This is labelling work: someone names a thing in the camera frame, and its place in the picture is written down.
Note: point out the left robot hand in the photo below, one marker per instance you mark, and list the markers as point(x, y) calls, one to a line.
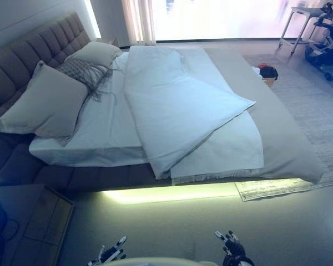
point(111, 253)

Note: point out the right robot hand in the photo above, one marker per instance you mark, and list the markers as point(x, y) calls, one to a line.
point(234, 248)

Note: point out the white duvet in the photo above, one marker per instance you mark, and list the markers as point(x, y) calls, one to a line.
point(177, 97)

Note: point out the white fitted bed sheet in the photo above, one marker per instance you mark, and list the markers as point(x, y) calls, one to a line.
point(105, 124)

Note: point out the wooden nightstand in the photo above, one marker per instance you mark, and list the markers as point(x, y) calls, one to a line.
point(44, 219)

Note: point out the beige bedspread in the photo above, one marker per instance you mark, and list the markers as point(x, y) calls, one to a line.
point(280, 138)

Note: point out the pale patterned floor rug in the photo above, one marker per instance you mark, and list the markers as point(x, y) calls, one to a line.
point(308, 105)

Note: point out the large beige pillow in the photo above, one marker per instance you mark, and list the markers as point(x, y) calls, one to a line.
point(39, 102)

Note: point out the tan cardboard box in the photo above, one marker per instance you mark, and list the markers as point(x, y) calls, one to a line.
point(268, 82)

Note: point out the black bag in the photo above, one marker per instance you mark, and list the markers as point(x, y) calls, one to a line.
point(269, 72)

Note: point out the red cloth item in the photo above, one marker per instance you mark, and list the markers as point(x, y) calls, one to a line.
point(264, 65)

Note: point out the grey fringed throw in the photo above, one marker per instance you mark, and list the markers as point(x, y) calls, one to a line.
point(77, 70)

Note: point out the small beige pillow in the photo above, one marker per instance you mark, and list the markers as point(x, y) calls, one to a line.
point(97, 54)

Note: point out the black wheeled equipment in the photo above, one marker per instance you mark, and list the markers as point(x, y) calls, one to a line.
point(319, 55)

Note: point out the beige window curtain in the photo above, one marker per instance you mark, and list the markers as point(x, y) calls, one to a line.
point(138, 19)

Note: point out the metal frame cart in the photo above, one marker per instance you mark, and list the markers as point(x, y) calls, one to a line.
point(305, 42)

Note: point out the brown upholstered bed frame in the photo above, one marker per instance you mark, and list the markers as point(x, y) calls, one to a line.
point(22, 52)

